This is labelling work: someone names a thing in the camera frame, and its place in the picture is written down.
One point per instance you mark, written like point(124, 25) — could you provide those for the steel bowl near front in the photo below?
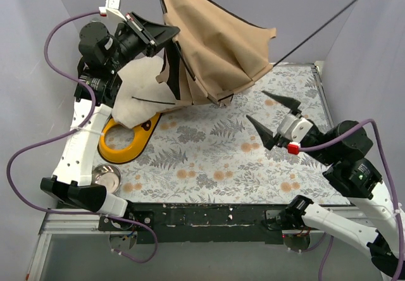
point(108, 176)

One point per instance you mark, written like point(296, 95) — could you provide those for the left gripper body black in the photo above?
point(144, 37)

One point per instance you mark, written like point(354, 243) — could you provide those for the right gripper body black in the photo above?
point(279, 137)

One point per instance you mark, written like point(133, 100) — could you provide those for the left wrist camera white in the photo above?
point(112, 12)

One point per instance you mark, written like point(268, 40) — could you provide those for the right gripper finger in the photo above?
point(266, 135)
point(288, 102)

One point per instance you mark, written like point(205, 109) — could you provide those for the floral table mat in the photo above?
point(208, 154)

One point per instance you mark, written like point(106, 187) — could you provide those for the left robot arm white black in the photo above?
point(103, 55)

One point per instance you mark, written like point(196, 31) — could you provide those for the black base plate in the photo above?
point(200, 223)

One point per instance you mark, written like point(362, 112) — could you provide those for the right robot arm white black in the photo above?
point(343, 151)

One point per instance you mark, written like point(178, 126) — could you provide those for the white fluffy cushion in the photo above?
point(139, 80)

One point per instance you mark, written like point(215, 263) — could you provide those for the beige pet tent fabric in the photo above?
point(215, 55)

